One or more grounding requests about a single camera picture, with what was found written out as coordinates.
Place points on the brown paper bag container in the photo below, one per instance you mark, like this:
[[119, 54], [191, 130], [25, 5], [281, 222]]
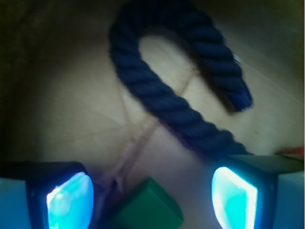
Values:
[[72, 106]]

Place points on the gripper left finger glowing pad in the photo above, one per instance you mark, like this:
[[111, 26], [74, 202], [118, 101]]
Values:
[[45, 195]]

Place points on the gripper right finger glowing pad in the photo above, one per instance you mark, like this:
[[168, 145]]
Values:
[[260, 192]]

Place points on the green rectangular block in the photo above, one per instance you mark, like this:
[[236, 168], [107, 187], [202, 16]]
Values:
[[147, 206]]

